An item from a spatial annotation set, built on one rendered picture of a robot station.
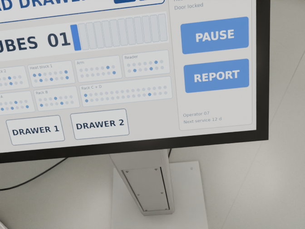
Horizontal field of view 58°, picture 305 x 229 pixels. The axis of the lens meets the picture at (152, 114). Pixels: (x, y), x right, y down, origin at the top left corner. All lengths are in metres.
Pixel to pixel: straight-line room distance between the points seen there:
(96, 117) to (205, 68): 0.19
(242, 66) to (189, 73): 0.08
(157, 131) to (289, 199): 1.14
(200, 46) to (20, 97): 0.30
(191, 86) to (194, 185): 1.02
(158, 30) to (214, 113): 0.16
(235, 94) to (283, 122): 1.26
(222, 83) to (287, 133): 1.25
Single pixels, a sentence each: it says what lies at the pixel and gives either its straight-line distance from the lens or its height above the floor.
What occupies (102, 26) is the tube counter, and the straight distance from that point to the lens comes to 0.43.
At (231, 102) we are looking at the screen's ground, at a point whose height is 1.02.
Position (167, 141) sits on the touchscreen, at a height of 0.97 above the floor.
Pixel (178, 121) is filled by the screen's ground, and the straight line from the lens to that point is 0.45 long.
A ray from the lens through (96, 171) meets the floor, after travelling 1.55.
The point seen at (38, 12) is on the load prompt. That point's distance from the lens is 0.46.
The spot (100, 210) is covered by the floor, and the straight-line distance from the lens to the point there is 1.48.
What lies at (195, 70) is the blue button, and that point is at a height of 1.06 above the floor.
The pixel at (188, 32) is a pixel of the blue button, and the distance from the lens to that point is 0.43.
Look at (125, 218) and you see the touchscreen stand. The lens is 1.40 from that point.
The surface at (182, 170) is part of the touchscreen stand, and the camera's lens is 1.44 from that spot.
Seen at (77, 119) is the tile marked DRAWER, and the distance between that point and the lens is 0.47.
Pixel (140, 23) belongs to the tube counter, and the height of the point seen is 1.12.
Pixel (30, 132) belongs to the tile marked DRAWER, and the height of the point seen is 1.00.
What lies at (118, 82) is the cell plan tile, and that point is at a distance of 0.44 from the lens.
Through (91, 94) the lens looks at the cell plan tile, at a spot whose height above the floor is 1.04.
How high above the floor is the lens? 1.38
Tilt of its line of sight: 56 degrees down
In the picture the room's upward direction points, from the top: 11 degrees counter-clockwise
